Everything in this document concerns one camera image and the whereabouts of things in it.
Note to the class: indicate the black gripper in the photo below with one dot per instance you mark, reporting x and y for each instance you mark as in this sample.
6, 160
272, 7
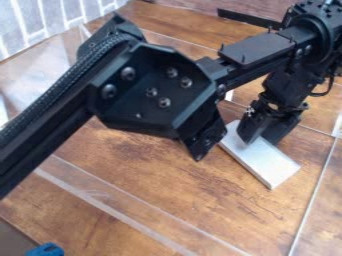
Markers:
280, 104

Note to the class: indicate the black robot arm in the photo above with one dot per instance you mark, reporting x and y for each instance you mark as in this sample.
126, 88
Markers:
148, 89

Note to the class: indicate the black strip on table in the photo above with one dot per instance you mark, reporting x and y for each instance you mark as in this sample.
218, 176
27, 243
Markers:
253, 20

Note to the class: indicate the blue object at bottom edge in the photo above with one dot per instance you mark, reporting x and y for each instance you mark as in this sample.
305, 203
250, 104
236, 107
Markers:
49, 249

